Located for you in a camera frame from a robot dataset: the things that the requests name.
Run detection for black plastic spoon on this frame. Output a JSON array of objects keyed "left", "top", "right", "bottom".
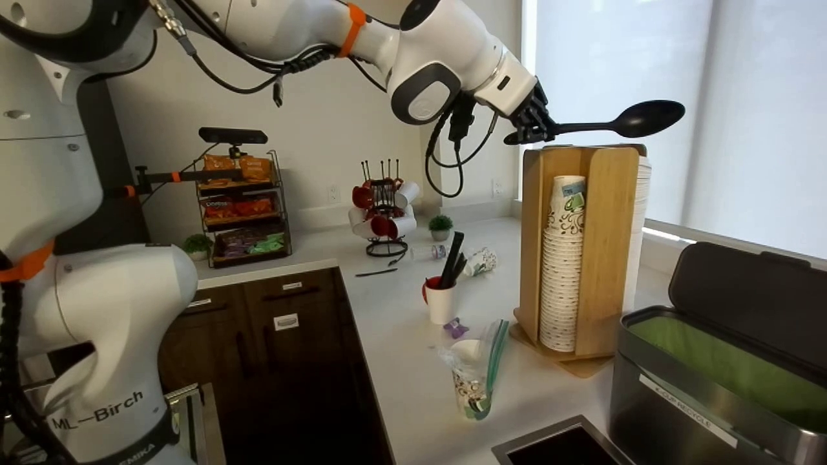
[{"left": 502, "top": 99, "right": 689, "bottom": 147}]

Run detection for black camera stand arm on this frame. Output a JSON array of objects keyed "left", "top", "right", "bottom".
[{"left": 123, "top": 140, "right": 216, "bottom": 205}]

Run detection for dark brown base cabinet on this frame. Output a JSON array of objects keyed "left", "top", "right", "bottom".
[{"left": 157, "top": 266, "right": 396, "bottom": 465}]

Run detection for white mug with red handle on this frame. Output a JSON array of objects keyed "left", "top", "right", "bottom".
[{"left": 419, "top": 274, "right": 461, "bottom": 328}]

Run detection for small purple wrapper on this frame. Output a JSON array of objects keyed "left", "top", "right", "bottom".
[{"left": 443, "top": 316, "right": 472, "bottom": 342}]

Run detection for wooden coffee cup holder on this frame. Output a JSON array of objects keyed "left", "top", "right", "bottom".
[{"left": 514, "top": 142, "right": 649, "bottom": 361}]

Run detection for black tongs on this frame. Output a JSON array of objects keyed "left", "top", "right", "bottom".
[{"left": 437, "top": 231, "right": 471, "bottom": 293}]

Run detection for black stereo camera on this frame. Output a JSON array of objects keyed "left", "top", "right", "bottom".
[{"left": 197, "top": 125, "right": 272, "bottom": 147}]

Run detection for metal rimmed sink basin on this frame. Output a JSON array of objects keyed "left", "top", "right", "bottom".
[{"left": 488, "top": 414, "right": 636, "bottom": 465}]

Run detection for mug tree with red mugs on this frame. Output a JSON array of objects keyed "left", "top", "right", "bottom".
[{"left": 346, "top": 156, "right": 421, "bottom": 261}]

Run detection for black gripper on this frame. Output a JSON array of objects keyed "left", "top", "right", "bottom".
[{"left": 511, "top": 78, "right": 564, "bottom": 147}]

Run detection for window with white blinds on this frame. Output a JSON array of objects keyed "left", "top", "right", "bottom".
[{"left": 519, "top": 0, "right": 827, "bottom": 261}]

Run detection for snack rack with packets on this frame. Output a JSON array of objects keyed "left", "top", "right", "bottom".
[{"left": 193, "top": 150, "right": 291, "bottom": 270}]

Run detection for patterned paper cup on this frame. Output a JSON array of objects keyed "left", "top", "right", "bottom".
[
  {"left": 463, "top": 246, "right": 498, "bottom": 279},
  {"left": 446, "top": 336, "right": 497, "bottom": 425}
]

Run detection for black stand column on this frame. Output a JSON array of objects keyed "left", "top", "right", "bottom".
[{"left": 54, "top": 78, "right": 151, "bottom": 254}]

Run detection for small green potted plant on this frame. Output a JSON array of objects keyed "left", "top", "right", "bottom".
[
  {"left": 427, "top": 213, "right": 457, "bottom": 244},
  {"left": 182, "top": 231, "right": 215, "bottom": 264}
]

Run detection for clear plastic zip bag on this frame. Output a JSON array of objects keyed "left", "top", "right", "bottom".
[{"left": 434, "top": 319, "right": 516, "bottom": 426}]

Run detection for stack of patterned paper cups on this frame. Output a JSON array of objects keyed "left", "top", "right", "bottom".
[{"left": 538, "top": 173, "right": 590, "bottom": 357}]

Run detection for black pen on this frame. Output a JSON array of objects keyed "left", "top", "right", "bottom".
[{"left": 351, "top": 264, "right": 400, "bottom": 283}]

